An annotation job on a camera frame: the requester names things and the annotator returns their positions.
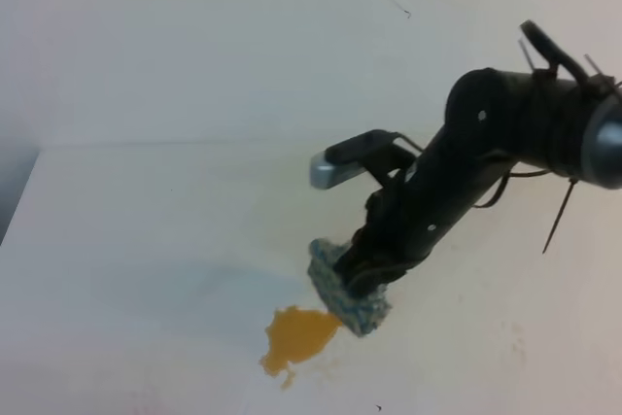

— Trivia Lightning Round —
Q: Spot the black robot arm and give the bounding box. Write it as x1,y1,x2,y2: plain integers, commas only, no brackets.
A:
326,68,621,297

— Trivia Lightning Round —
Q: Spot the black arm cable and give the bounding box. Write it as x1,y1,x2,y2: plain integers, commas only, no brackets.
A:
518,19,622,95

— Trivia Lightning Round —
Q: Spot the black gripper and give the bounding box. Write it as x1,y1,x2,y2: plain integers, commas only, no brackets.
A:
334,172,437,296

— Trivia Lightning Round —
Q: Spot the orange coffee stain puddle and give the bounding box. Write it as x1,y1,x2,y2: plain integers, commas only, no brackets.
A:
259,305,342,390

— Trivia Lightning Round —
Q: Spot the blue striped cleaning rag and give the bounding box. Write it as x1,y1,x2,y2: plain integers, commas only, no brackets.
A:
307,238,392,337

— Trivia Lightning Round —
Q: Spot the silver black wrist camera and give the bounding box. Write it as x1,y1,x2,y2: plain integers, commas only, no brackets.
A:
309,129,424,190

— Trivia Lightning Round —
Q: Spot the black cable zip tie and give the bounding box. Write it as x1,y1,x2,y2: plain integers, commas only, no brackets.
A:
541,179,578,255

